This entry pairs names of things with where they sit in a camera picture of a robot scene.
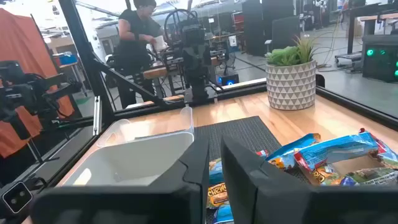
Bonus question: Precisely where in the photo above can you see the blue box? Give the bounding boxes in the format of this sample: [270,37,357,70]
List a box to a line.
[58,52,78,66]

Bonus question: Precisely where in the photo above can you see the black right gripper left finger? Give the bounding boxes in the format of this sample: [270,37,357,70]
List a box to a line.
[29,136,210,224]

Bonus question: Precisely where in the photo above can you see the person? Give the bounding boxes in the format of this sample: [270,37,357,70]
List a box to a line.
[113,0,165,109]

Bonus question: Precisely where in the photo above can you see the orange cloth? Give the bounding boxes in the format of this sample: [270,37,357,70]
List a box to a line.
[0,7,75,159]

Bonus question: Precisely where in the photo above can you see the dark woven placemat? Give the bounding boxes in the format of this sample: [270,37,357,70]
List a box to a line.
[193,115,312,224]

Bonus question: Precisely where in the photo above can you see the small table-level camera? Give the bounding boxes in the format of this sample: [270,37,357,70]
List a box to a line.
[1,181,34,215]

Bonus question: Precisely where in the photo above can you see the blue-lit black device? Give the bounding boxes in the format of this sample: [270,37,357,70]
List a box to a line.
[217,73,240,86]

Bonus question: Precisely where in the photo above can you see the pale grey plastic bin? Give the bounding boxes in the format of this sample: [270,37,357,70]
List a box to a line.
[62,131,195,187]

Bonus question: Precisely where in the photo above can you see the yellow chewy granola bar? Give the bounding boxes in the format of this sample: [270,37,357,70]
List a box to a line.
[206,182,230,209]

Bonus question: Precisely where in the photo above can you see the black mechanical device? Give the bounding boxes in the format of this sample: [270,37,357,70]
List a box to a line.
[0,60,83,141]

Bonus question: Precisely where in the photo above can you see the succulent in patterned pot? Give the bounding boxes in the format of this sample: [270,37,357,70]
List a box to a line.
[264,35,317,111]

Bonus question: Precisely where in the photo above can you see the clear plastic bin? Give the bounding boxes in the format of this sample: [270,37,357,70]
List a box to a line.
[96,106,194,149]

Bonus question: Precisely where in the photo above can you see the computer tower green lights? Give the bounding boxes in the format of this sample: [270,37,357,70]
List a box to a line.
[361,34,398,83]

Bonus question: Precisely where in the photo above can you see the black aluminium table frame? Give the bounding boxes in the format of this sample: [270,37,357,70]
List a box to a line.
[46,0,398,187]

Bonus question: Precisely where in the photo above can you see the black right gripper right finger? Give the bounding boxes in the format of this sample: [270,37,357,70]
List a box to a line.
[220,135,398,224]

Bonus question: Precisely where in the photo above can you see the black desk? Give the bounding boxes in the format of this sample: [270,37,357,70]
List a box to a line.
[346,2,398,55]

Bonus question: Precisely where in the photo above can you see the white paper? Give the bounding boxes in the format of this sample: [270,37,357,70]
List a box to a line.
[154,35,167,52]

